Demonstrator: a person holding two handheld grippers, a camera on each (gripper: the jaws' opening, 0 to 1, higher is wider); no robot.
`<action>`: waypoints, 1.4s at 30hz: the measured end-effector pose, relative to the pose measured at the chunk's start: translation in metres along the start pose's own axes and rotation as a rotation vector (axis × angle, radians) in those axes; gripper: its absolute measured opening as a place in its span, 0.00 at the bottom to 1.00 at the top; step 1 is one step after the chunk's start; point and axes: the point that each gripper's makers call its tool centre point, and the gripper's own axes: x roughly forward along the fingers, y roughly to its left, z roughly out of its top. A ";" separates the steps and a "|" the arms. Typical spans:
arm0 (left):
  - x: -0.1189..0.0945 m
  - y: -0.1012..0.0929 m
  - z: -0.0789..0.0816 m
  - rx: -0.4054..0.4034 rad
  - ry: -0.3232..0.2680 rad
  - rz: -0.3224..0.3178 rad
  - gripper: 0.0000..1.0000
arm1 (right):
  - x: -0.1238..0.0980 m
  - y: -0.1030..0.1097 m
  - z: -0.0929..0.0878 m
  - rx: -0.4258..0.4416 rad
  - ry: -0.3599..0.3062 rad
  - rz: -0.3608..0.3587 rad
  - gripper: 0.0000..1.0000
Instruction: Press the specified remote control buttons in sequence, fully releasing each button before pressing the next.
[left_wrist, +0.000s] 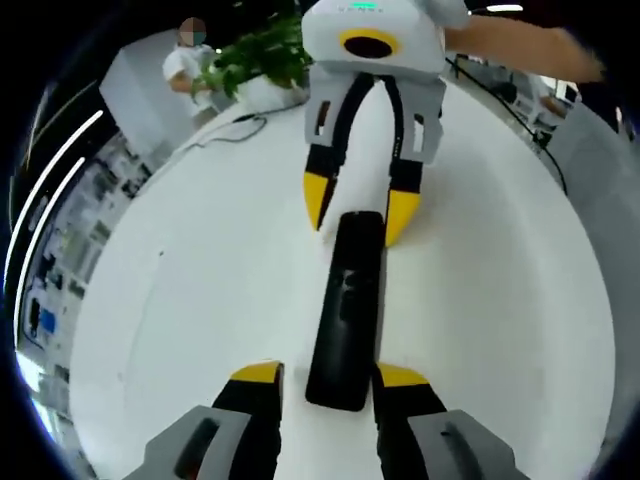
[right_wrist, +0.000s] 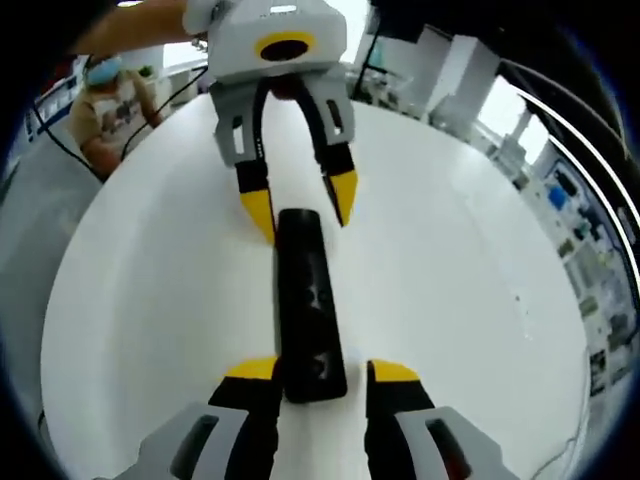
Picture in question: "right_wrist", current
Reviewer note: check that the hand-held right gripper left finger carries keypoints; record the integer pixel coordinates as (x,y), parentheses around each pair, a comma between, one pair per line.
(245,400)

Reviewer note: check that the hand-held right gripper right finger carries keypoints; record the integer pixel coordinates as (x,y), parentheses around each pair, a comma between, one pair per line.
(395,400)

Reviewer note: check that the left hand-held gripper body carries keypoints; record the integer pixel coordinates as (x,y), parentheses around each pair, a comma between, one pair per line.
(235,40)

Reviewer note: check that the black remote control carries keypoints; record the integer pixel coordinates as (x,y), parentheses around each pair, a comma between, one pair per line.
(305,300)

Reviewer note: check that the small black monitor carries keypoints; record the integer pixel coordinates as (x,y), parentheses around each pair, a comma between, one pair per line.
(400,20)

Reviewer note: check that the blue bin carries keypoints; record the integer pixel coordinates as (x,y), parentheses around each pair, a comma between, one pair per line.
(557,196)

